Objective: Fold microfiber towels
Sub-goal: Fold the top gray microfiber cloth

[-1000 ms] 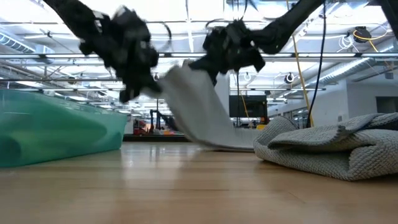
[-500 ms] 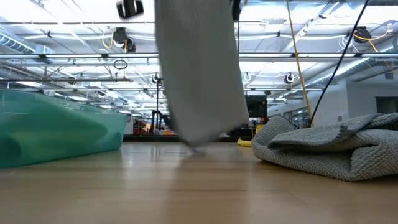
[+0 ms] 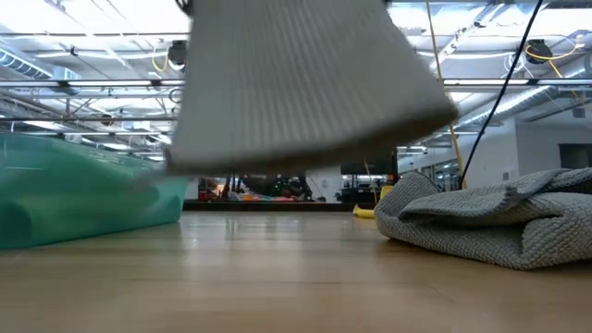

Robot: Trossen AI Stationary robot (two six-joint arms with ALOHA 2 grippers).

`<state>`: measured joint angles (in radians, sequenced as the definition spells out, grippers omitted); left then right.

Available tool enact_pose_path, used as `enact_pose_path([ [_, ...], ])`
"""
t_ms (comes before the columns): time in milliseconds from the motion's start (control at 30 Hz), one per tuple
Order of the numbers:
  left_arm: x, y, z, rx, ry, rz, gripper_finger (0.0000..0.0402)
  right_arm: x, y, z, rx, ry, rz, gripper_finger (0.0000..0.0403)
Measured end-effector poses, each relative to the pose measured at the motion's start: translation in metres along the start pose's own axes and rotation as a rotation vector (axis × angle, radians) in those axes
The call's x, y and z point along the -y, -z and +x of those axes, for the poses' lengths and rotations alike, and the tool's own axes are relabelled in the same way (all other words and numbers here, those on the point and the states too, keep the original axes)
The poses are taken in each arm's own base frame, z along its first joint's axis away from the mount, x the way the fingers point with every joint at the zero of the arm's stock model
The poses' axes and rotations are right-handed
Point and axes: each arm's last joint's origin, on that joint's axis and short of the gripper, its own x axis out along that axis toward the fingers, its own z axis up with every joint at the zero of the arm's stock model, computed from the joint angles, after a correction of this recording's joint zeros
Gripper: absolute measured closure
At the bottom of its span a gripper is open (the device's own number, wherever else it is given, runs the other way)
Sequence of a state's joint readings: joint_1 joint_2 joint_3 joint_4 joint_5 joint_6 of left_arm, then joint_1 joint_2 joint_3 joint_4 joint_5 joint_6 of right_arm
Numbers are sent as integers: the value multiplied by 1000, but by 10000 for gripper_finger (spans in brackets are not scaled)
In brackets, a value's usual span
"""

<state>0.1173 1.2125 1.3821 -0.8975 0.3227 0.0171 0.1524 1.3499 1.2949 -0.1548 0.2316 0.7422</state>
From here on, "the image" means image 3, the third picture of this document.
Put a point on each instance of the grey waffle microfiber towel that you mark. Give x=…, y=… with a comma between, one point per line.
x=300, y=83

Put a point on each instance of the teal translucent plastic bin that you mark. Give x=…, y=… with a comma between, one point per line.
x=92, y=208

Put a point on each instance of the yellow microfiber towel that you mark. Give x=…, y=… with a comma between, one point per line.
x=364, y=213

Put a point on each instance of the smooth grey microfiber towel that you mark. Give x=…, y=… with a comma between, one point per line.
x=485, y=231

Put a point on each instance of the long ceiling light bar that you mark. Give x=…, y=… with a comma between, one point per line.
x=92, y=82

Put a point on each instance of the red equipment box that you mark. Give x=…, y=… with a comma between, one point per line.
x=208, y=188

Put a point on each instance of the white pillar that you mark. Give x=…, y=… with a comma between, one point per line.
x=326, y=185

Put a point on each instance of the silver air duct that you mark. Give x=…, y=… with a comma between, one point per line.
x=513, y=104
x=23, y=65

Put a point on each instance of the black wall monitor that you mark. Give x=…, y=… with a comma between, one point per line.
x=365, y=167

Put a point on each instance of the dark wall panel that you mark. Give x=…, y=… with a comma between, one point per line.
x=575, y=155

